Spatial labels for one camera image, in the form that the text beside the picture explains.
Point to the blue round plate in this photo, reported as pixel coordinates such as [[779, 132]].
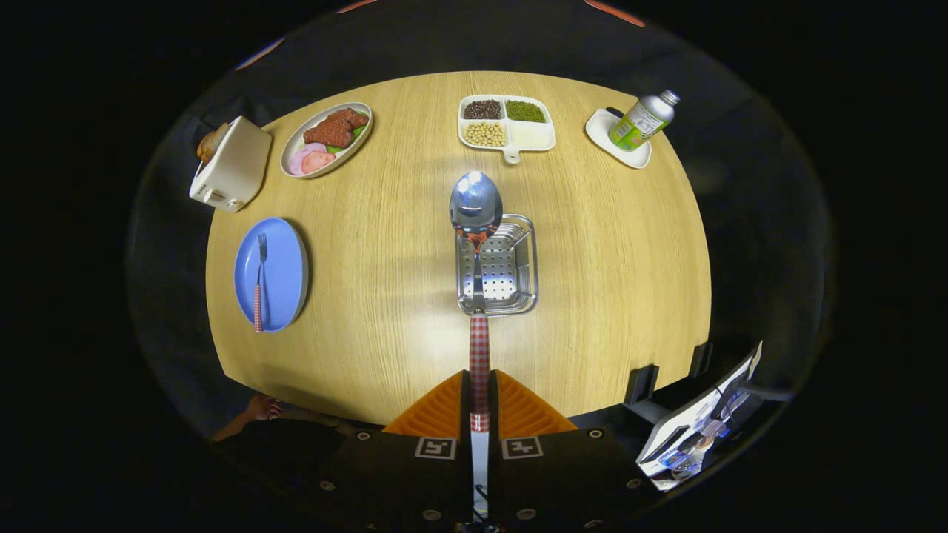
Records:
[[285, 274]]

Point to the pile of yellow soybeans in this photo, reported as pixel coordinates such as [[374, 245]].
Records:
[[485, 134]]

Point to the small white dish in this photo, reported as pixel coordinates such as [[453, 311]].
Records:
[[601, 142]]

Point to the white divided bean dish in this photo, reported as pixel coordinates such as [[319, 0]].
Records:
[[535, 137]]

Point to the light pink ham slice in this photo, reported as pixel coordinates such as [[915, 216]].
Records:
[[298, 157]]

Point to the white oval meat plate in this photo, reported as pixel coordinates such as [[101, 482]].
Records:
[[292, 148]]

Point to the white toaster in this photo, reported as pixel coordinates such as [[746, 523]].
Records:
[[233, 166]]

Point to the green label metal bottle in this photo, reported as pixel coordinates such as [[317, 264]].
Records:
[[641, 122]]

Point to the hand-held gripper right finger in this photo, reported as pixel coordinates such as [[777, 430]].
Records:
[[548, 481]]

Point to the pile of green beans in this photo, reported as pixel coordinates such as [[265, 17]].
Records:
[[526, 111]]

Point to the black table clamp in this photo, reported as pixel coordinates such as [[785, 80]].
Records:
[[641, 383], [701, 359]]

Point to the white flat device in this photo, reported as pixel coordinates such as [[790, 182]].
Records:
[[689, 429]]

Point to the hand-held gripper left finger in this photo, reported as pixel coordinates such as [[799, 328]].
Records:
[[415, 481]]

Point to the brown meat piece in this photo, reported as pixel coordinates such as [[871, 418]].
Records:
[[329, 132]]

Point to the pile of dark beans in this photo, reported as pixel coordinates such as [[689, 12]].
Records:
[[483, 109]]

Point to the toast slice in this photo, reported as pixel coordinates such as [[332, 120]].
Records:
[[211, 141]]

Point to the metal perforated basket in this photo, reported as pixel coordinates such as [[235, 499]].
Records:
[[512, 266]]

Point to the salmon pink ham slice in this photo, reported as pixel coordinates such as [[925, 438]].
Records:
[[320, 161]]

